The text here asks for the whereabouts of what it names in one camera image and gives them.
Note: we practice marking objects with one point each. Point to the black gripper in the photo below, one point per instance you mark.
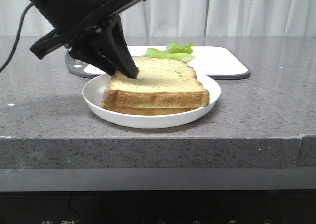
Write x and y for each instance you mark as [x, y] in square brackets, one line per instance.
[72, 18]

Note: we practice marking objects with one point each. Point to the bread slice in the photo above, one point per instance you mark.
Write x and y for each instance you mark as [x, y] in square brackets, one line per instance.
[160, 84]
[144, 111]

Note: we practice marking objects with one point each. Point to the green lettuce leaf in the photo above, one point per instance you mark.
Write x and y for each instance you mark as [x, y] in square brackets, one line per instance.
[174, 51]

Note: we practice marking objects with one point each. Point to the white round plate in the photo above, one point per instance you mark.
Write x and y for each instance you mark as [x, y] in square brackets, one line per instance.
[93, 93]

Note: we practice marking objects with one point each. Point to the white curtain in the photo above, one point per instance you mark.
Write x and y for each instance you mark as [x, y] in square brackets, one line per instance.
[216, 18]

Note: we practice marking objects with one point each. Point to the white cutting board grey rim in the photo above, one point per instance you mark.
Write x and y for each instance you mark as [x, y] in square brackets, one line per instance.
[216, 62]

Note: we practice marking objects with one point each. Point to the black appliance front panel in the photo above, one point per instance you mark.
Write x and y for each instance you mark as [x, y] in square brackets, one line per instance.
[159, 207]

